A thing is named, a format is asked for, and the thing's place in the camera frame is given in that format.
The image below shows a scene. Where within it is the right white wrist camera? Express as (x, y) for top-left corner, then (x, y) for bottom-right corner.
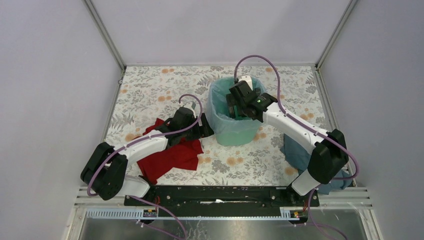
(234, 75), (254, 90)

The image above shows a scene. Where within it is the light blue plastic trash bag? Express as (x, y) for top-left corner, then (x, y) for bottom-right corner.
(205, 76), (262, 135)

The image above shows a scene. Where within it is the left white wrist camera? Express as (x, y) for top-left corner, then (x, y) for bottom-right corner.
(185, 101), (204, 118)

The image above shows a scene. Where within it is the green plastic trash bin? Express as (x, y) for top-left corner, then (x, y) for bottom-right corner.
(215, 120), (262, 147)

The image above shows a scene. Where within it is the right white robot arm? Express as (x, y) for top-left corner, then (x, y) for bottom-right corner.
(229, 80), (349, 206)

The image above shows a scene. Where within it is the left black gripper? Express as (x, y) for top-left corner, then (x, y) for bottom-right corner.
(180, 112), (214, 141)

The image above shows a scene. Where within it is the blue-grey cloth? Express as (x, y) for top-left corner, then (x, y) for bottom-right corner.
(280, 134), (353, 195)

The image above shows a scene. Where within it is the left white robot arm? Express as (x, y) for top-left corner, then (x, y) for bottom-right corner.
(80, 106), (214, 206)

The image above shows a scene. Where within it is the red cloth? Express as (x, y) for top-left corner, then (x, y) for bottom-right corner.
(137, 138), (204, 185)

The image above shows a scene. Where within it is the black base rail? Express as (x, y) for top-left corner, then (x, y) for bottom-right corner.
(124, 185), (320, 218)

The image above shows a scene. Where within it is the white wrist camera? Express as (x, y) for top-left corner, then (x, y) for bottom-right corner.
(185, 101), (204, 118)
(234, 75), (254, 90)

